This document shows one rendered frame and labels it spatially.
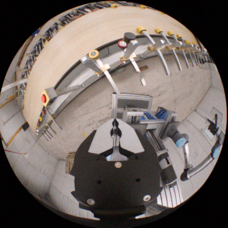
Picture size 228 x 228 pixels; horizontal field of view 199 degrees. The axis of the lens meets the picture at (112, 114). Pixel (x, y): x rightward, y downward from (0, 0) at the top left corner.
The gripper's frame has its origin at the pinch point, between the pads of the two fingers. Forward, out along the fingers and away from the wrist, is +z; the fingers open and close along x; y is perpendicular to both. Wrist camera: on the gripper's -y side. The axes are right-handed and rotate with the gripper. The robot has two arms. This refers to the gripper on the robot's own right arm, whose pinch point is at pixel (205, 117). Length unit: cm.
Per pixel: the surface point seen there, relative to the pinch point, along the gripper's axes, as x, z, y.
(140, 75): -61, 45, -15
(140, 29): -62, 35, -62
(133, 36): -75, 19, -34
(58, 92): -116, 20, -5
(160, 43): -54, 24, -42
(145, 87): -10, 132, -4
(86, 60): -95, 15, -17
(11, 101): -994, 54, -92
